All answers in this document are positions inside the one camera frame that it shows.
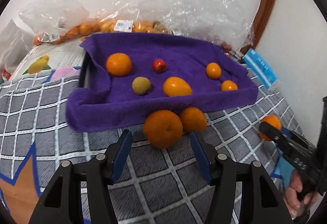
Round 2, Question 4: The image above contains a large crinkled clear plastic bag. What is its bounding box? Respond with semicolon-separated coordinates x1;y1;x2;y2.
100;0;256;54

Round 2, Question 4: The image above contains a large orange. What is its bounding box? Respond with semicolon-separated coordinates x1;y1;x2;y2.
143;110;184;149

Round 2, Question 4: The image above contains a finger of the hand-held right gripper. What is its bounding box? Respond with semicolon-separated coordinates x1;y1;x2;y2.
281;131;318;153
259;122;318;172

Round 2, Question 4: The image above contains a small orange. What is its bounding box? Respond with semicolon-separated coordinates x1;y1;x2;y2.
221;80;238;92
206;63;222;79

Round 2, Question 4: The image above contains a purple towel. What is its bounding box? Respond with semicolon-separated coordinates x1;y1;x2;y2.
66;32;259;132

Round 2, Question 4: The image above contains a white plastic bag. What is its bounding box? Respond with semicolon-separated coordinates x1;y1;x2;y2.
0;18;35;82

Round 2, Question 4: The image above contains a bagged tangerines pile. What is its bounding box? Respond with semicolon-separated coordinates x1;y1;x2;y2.
33;22;101;44

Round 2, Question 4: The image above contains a small red fruit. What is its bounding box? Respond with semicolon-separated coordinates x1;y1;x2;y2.
153;59;167;73

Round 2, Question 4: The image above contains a bagged pale oranges pile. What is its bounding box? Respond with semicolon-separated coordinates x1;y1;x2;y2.
100;18;171;35

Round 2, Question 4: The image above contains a medium round orange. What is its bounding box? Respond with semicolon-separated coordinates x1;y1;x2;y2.
106;53;132;77

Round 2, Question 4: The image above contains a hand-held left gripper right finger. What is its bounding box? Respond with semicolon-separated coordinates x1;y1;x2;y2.
190;132;294;224

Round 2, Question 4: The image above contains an oval orange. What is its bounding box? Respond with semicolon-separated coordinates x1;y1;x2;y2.
163;76;193;97

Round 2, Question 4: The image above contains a yellow-green round fruit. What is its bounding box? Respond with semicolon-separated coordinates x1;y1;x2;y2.
132;76;151;95

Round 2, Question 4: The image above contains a blue and white packet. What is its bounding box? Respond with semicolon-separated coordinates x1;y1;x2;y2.
243;48;280;89

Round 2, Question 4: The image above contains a person's right hand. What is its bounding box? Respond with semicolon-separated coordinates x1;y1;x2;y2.
285;170;322;217

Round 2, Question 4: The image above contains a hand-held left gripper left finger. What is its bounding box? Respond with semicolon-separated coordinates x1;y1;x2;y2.
28;129;133;224

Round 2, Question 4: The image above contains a mango print cardboard box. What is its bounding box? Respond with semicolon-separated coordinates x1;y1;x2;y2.
15;40;90;77

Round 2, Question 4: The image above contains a grey checked star blanket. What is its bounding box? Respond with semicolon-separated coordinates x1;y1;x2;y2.
0;66;307;224

